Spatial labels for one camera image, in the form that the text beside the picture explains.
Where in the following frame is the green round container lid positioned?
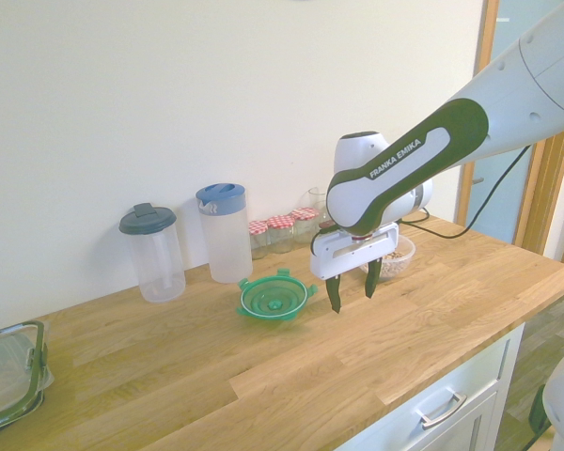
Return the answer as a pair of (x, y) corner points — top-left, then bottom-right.
(236, 267), (321, 331)

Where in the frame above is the tall clear drinking glass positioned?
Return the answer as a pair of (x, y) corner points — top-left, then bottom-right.
(307, 187), (333, 225)

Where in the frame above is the frosted glass door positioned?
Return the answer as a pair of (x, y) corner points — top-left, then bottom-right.
(464, 0), (536, 245)

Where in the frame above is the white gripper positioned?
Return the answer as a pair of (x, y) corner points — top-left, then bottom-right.
(308, 223), (400, 316)

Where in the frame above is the clear bowl with cereal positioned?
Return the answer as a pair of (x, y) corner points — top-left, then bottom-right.
(359, 233), (417, 282)

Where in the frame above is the white kitchen cabinet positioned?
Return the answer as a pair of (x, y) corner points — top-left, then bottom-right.
(337, 322), (527, 451)

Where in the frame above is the silver drawer handle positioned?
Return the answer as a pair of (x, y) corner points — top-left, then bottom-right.
(415, 392), (467, 429)

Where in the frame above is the rectangular glass container dark-rimmed lid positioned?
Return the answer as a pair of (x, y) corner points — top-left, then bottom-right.
(0, 320), (55, 436)

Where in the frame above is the glass jar red checked lid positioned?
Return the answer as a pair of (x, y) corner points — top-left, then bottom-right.
(290, 208), (321, 244)
(266, 214), (295, 255)
(248, 220), (270, 260)

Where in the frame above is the clear pitcher with blue lid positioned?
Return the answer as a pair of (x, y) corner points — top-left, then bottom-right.
(196, 182), (254, 285)

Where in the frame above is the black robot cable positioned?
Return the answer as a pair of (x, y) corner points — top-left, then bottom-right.
(394, 144), (533, 241)

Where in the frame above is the clear pitcher with dark lid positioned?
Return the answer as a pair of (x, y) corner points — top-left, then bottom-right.
(118, 202), (187, 304)

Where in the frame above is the dark curved chair frame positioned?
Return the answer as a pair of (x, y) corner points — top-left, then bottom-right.
(528, 383), (554, 434)

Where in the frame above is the wooden door frame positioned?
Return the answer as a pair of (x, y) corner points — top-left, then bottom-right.
(453, 0), (564, 272)

